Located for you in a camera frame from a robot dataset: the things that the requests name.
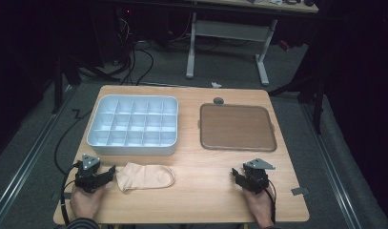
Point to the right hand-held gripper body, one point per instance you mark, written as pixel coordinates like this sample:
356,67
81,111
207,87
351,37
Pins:
257,178

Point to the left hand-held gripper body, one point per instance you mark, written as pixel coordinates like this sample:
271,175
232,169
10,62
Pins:
86,176

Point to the white divided storage box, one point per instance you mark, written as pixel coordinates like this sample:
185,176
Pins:
134,149

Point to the pale pink sock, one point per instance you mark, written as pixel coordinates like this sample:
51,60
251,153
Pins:
144,177

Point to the person's left hand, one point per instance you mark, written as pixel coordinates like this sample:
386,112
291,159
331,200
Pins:
85,203

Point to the person's right hand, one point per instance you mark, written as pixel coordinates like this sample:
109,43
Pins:
260,206

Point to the dark tape piece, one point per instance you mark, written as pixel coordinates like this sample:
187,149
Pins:
56,196

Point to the grey tape piece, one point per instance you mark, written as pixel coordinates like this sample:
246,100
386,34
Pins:
299,191

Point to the brown wooden tray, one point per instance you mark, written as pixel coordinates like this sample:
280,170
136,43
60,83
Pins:
237,127

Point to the grey round table cap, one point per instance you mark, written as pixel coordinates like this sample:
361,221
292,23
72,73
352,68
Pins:
218,101

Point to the crumpled white paper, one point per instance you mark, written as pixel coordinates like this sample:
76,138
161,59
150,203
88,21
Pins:
216,85

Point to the black metal stand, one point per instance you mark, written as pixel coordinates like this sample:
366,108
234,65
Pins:
317,105
58,86

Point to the metal floor rail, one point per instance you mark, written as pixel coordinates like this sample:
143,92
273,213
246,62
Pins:
29,156
331,165

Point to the white metal frame desk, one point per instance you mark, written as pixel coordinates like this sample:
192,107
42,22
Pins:
229,31

